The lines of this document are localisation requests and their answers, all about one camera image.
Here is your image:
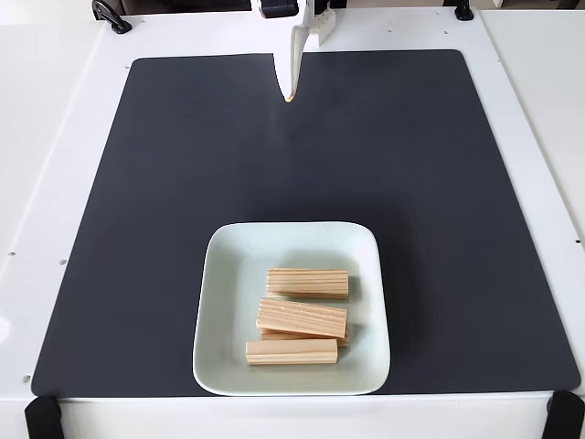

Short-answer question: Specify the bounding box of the grooved wooden block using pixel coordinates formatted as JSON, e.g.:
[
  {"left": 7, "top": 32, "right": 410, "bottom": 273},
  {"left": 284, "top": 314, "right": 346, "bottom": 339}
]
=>
[
  {"left": 266, "top": 267, "right": 350, "bottom": 301},
  {"left": 260, "top": 322, "right": 351, "bottom": 348},
  {"left": 255, "top": 296, "right": 348, "bottom": 339}
]

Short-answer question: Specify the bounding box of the pale green square plate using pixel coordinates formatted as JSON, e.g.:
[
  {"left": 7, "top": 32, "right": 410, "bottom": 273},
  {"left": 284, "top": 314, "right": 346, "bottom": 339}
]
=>
[{"left": 191, "top": 221, "right": 392, "bottom": 397}]

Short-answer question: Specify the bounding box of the wooden block marked two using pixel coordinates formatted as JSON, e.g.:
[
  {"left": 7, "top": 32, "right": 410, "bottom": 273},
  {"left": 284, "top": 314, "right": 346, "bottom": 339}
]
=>
[{"left": 245, "top": 338, "right": 340, "bottom": 367}]

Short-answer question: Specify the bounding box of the black table mat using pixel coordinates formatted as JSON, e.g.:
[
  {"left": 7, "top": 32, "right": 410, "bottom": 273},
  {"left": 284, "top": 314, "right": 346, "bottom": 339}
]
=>
[{"left": 30, "top": 48, "right": 581, "bottom": 398}]

